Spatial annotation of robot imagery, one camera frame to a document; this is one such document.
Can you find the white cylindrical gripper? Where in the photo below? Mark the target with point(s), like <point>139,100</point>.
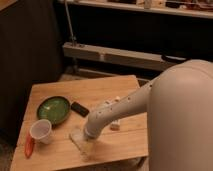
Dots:
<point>92,130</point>

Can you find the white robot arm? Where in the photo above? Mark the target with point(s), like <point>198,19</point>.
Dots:
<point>179,108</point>

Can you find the green ceramic bowl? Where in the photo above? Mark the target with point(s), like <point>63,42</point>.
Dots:
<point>56,109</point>

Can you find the white remote controller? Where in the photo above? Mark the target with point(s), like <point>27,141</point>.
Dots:
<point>114,125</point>

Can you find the small black rectangular object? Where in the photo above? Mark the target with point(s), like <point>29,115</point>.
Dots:
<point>78,108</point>

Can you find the orange red carrot toy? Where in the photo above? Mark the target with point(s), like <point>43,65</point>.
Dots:
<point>29,146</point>

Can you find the grey metal beam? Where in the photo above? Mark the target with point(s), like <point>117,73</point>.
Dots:
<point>117,56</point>

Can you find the wooden shelf board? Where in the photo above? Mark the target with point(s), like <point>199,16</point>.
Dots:
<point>139,8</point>

